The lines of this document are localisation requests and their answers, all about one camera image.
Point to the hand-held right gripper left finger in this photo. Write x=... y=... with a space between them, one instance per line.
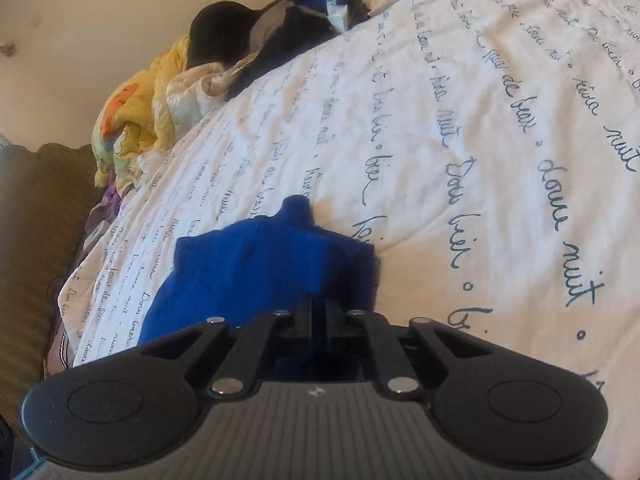
x=303 y=325

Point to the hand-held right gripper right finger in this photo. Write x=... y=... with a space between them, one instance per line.
x=336 y=325

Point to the blue v-neck sweater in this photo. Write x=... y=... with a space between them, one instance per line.
x=240 y=270

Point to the purple cloth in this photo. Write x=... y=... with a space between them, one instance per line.
x=102 y=210

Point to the white script-printed blanket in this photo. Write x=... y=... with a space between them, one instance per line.
x=450 y=110

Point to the yellow patterned blanket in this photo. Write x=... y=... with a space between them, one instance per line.
x=135 y=115

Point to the brown padded headboard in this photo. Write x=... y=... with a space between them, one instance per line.
x=35 y=240

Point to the dark navy grey clothing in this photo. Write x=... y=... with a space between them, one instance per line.
x=295 y=30

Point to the black cloth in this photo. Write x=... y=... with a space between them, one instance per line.
x=220 y=30

